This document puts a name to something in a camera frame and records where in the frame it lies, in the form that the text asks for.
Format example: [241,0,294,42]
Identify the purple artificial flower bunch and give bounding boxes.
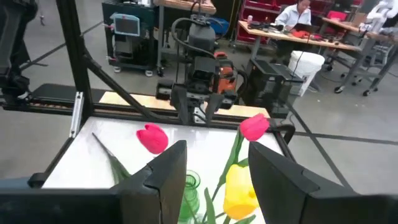
[91,133,132,185]

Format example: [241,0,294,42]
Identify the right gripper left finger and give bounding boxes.
[0,139,188,224]

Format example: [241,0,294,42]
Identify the teal equipment cart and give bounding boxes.
[101,1,159,78]

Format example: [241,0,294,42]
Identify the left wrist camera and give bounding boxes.
[192,57,221,86]

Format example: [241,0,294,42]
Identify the grey rolling table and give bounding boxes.
[322,17,398,97]

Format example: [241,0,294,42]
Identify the silver metal bracket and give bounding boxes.
[68,91,85,139]

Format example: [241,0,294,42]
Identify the white humanoid robot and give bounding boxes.
[358,0,398,34]

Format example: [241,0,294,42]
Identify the light blue screen device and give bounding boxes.
[110,12,141,37]

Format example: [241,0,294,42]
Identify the person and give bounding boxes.
[274,0,312,32]

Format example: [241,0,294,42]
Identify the red chair back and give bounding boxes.
[326,10,348,22]

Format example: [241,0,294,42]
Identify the white bucket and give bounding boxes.
[287,50,326,97]

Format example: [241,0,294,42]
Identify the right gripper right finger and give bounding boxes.
[248,141,398,224]

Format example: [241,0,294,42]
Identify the black computer case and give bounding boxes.
[242,58,305,119]

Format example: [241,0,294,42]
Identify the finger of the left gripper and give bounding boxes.
[205,92,225,126]
[170,84,192,126]

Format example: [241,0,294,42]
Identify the yellow artificial tulip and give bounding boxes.
[223,164,261,221]

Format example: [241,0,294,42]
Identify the red item on desk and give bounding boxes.
[291,30,312,39]

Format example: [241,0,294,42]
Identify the orange black vacuum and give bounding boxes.
[213,51,248,96]

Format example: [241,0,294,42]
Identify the green glass vase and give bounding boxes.
[177,169,202,223]

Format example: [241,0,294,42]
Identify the black laptop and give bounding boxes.
[294,22,322,34]

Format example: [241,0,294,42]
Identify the long wooden desk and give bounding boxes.
[238,20,363,60]

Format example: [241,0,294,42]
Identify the blue box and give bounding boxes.
[210,17,230,35]

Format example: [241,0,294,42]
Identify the red storage bins shelf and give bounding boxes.
[236,0,299,44]

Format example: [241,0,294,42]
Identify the black mat with hazard stripes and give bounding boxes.
[29,83,108,109]

